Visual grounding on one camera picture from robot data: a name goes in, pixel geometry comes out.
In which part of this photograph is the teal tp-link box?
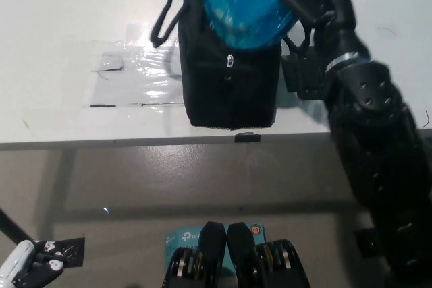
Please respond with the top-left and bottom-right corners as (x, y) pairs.
(164, 224), (267, 270)

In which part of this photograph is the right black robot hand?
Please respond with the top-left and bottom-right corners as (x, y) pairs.
(273, 0), (372, 72)

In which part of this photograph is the grey paper patch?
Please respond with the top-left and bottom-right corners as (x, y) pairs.
(90, 53), (125, 73)

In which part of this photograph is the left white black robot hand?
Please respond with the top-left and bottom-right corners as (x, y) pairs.
(0, 239), (65, 288)

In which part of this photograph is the black square table marker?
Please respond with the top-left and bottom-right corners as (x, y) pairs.
(281, 47), (331, 102)

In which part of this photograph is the black slanted pole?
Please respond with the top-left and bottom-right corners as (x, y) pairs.
(0, 206), (35, 246)

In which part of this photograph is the black fabric bag with handles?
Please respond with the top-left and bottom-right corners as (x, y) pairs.
(149, 0), (317, 130)

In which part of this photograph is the clear plastic film sheet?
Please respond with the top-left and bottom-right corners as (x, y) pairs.
(62, 22), (185, 109)

